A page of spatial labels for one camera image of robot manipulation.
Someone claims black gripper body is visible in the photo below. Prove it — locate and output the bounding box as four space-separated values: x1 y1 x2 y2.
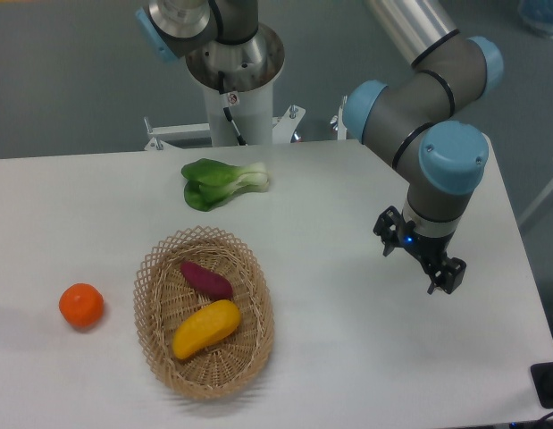
398 232 449 273

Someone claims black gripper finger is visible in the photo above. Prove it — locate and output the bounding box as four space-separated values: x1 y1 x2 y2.
373 206 402 256
427 257 466 294

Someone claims yellow mango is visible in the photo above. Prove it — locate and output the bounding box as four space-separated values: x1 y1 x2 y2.
172 299 241 359

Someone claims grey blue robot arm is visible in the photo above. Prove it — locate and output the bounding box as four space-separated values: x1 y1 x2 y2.
136 1 504 293

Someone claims woven wicker basket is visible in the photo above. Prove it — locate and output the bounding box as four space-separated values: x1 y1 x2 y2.
133 226 274 400

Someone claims black device at edge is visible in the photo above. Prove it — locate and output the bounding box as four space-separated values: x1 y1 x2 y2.
530 362 553 408

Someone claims purple sweet potato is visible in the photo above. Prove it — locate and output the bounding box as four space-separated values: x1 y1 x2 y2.
180 261 233 300

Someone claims green bok choy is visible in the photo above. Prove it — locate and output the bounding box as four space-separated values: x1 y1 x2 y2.
180 158 269 212

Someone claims blue bag in corner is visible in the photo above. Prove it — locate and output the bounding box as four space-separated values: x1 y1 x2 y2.
517 0 553 39

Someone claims orange tangerine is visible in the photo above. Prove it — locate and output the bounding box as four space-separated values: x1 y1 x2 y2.
58 283 105 330

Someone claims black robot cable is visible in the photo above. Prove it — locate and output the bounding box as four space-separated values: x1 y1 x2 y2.
217 70 249 147

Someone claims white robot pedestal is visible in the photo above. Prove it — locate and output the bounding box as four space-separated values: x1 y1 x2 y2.
144 24 306 150

